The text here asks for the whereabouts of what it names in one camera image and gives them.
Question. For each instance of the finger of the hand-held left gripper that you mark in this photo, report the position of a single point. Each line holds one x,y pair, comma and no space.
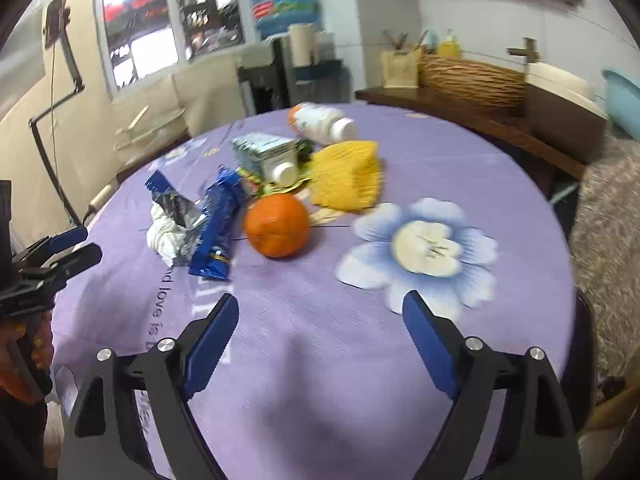
82,259
67,239

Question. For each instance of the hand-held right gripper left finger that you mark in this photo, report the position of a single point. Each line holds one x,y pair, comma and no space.
210,347

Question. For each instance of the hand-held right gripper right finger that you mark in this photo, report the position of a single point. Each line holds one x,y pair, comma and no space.
431,347

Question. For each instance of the person's left hand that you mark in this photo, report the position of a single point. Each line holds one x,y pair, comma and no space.
43,352

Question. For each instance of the white crumpled tissue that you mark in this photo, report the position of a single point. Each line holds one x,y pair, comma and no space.
162,240

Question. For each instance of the silver foil wrapper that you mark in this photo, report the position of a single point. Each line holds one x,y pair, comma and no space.
175,207

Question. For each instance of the purple flower print tablecloth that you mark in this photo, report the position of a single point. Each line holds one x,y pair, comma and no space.
310,310

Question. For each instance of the blue snack wrapper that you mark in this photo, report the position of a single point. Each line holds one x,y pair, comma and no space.
217,225

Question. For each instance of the orange fruit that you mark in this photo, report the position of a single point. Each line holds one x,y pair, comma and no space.
277,225

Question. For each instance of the wooden ice cream stick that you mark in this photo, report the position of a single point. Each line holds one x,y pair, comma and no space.
327,214

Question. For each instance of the green and yellow wrapper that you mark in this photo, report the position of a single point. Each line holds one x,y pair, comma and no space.
272,189

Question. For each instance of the yellow foam fruit net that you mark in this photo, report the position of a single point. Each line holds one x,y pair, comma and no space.
345,175

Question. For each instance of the green drink carton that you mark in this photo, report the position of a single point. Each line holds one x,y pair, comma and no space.
260,152

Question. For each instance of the grey fabric sofa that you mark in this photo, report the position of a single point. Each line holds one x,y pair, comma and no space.
610,240

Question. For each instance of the phone on stand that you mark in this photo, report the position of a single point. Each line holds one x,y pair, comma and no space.
56,20

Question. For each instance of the wooden side counter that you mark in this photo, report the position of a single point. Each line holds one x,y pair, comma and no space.
480,125

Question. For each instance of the window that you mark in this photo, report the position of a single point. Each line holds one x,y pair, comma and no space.
150,25

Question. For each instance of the white pill bottle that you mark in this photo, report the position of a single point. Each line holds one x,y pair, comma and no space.
320,122

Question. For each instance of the wicker basket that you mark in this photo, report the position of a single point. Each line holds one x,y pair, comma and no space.
472,82

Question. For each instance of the water dispenser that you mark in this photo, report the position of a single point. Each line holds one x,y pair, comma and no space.
300,85

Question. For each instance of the beige utensil holder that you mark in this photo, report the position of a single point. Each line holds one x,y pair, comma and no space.
400,69

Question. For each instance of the yellow bottle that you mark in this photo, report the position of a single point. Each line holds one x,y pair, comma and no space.
449,45

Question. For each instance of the light blue basin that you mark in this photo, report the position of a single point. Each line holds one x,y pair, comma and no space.
625,100

